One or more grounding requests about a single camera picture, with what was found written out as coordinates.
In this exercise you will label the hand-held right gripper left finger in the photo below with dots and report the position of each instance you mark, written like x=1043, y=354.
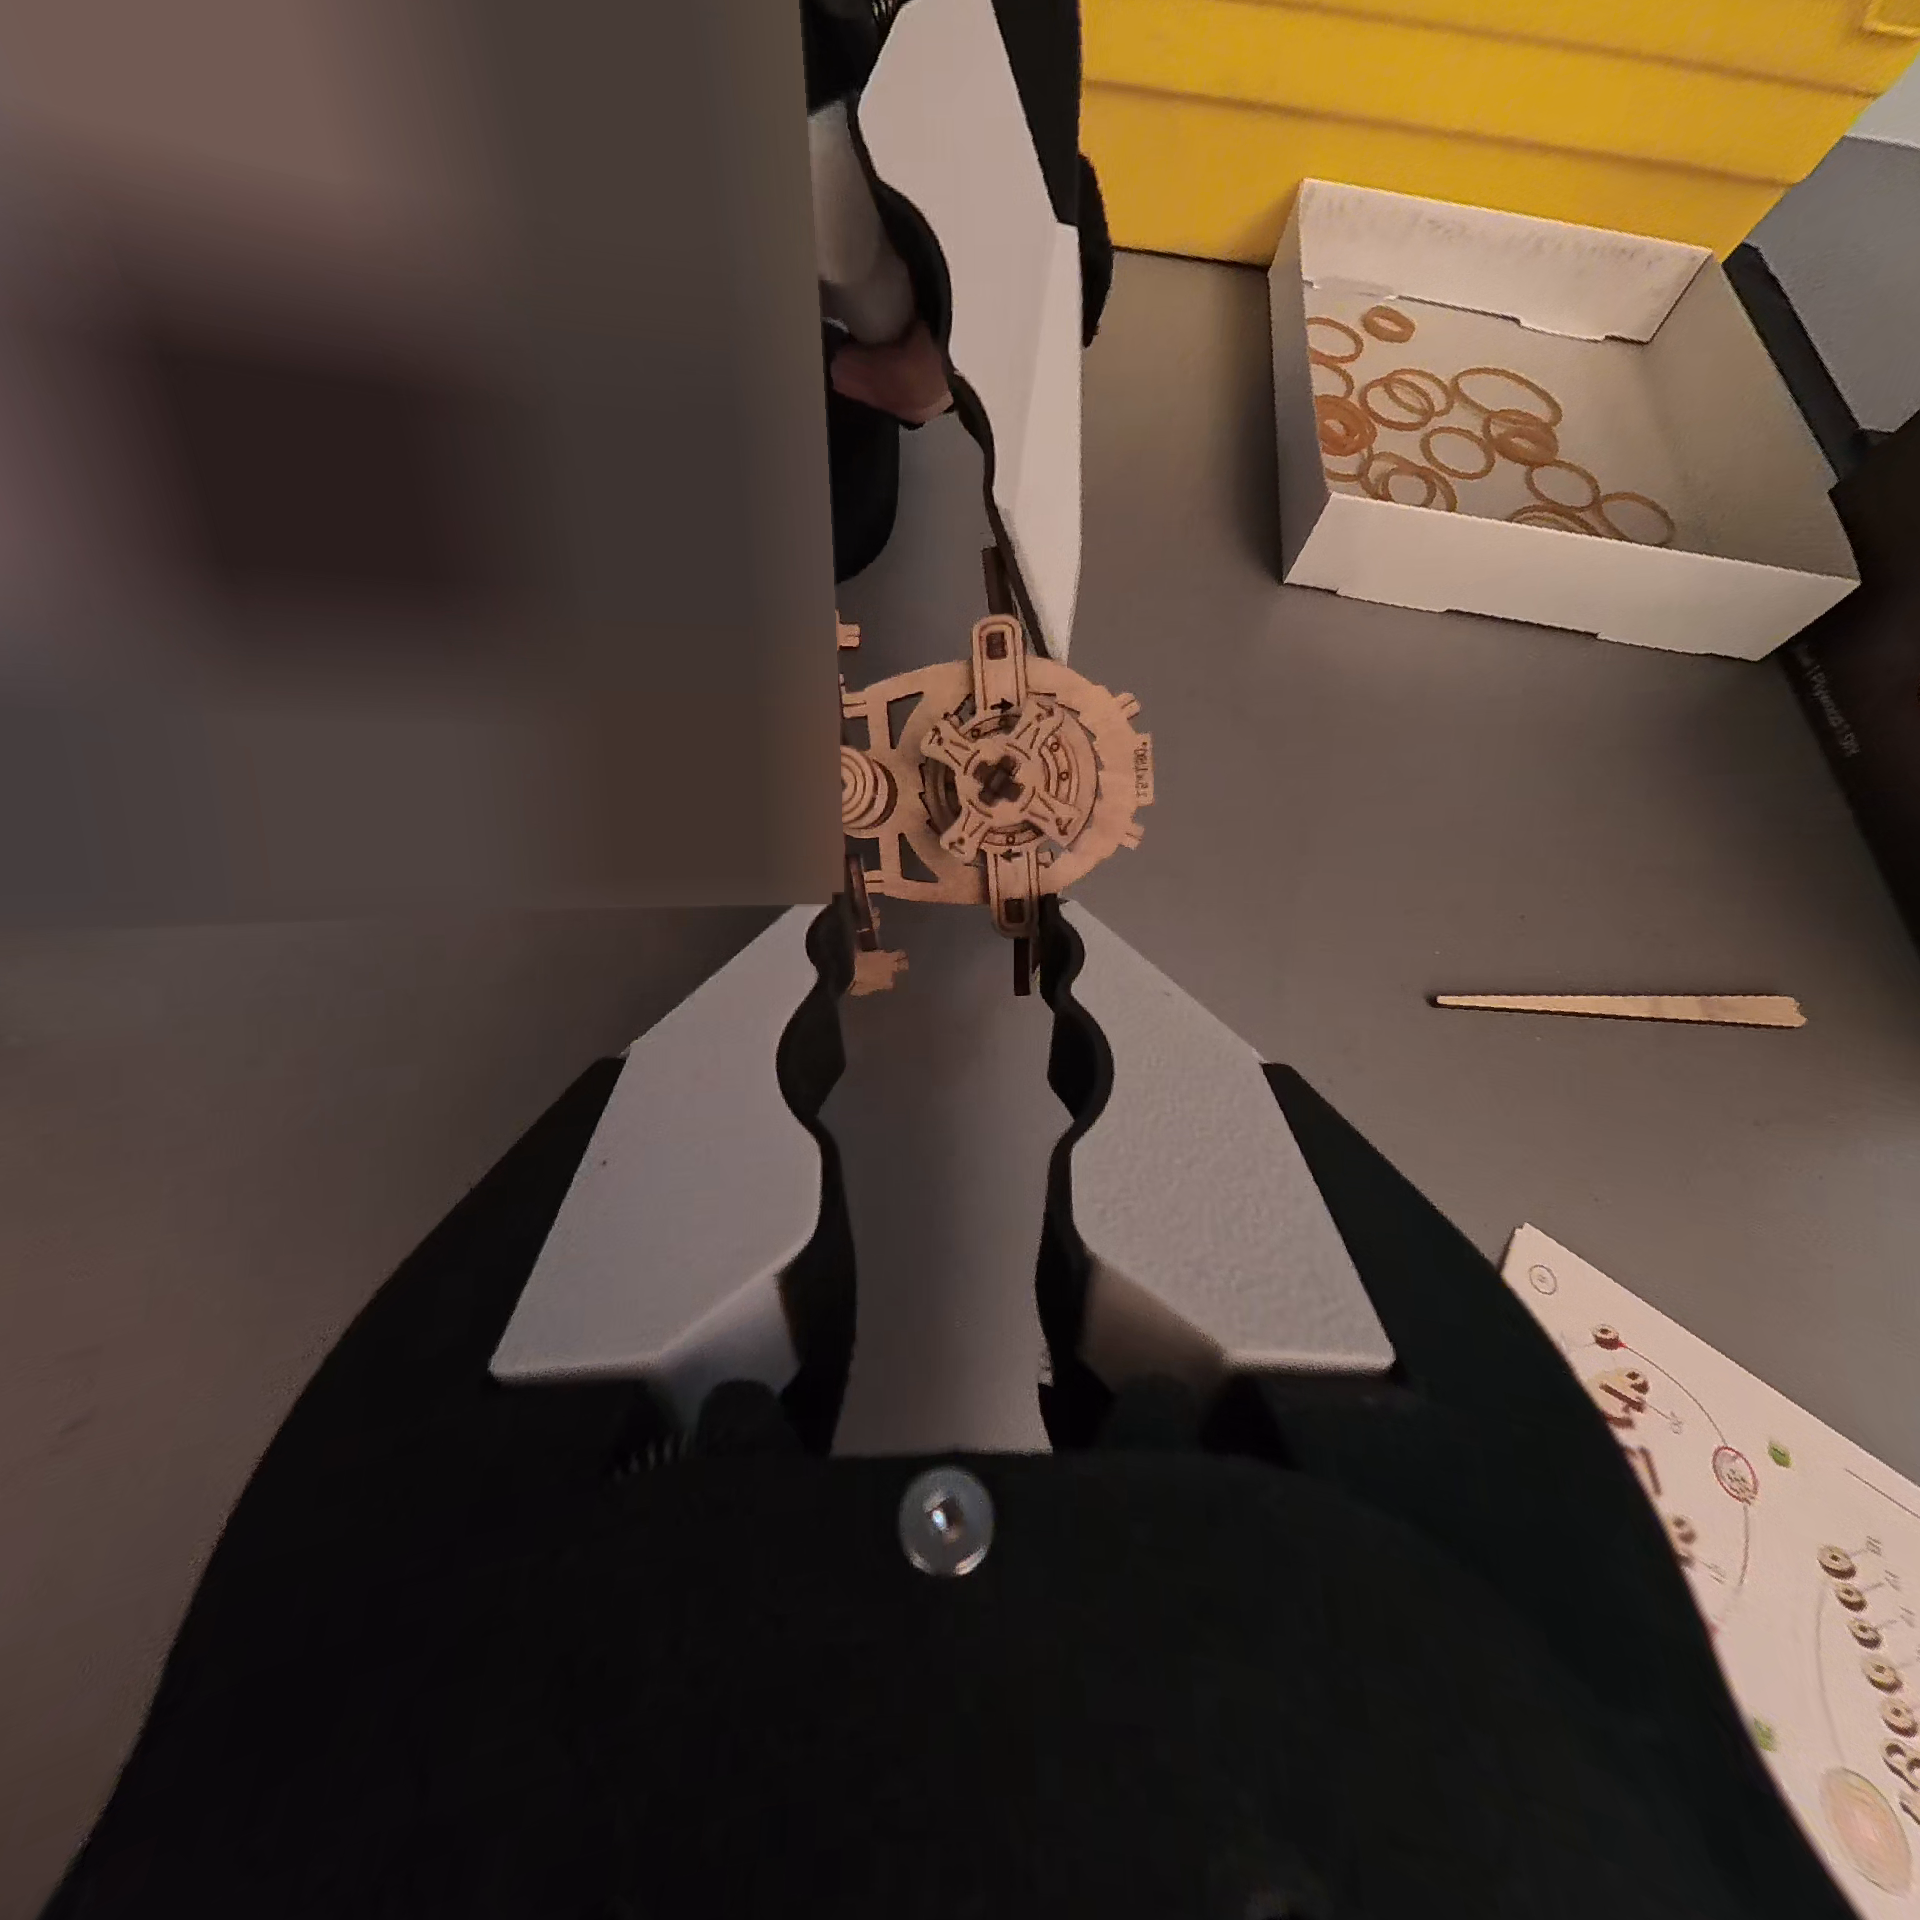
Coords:
x=676, y=1201

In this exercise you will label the grey flat box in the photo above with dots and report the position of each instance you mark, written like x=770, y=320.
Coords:
x=1843, y=241

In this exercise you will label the printed instruction sheet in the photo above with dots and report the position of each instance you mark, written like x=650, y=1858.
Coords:
x=1800, y=1575

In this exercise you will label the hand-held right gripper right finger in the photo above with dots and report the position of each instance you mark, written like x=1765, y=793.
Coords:
x=1202, y=1183

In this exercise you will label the thin wooden stick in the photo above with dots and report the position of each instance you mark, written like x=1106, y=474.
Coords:
x=1650, y=1008

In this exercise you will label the white cardboard box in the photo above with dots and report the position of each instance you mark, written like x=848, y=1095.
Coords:
x=1500, y=583

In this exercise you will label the yellow plastic bin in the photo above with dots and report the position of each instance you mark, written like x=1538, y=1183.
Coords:
x=1425, y=120

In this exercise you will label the pile of tan rubber bands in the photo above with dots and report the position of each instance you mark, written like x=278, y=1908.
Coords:
x=1342, y=427

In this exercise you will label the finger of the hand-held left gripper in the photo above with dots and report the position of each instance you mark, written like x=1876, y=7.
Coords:
x=998, y=270

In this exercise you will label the wooden gear model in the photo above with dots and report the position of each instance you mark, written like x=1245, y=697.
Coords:
x=1036, y=720

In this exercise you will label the person's left hand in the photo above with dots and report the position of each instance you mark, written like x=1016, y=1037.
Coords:
x=885, y=375

